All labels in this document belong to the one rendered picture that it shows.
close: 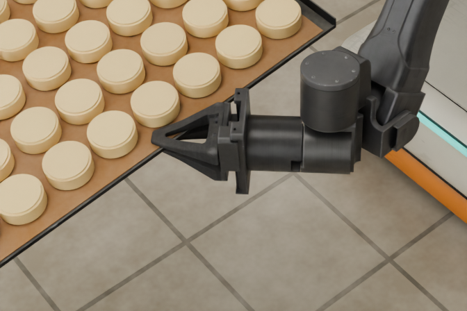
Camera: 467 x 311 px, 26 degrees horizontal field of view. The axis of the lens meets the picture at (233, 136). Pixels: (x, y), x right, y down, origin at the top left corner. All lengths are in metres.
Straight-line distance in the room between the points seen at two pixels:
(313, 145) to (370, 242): 1.17
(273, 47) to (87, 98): 0.21
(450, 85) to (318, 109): 1.14
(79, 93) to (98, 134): 0.06
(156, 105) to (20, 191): 0.16
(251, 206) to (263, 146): 1.19
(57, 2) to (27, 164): 0.21
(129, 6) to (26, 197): 0.26
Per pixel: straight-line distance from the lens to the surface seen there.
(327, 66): 0.97
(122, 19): 1.13
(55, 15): 1.16
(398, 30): 1.03
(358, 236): 2.16
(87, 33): 1.13
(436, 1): 1.03
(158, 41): 1.10
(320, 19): 1.13
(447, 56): 2.14
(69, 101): 1.07
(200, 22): 1.11
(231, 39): 1.09
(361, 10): 2.65
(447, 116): 2.04
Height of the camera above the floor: 1.74
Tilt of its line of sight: 49 degrees down
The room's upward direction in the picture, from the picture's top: straight up
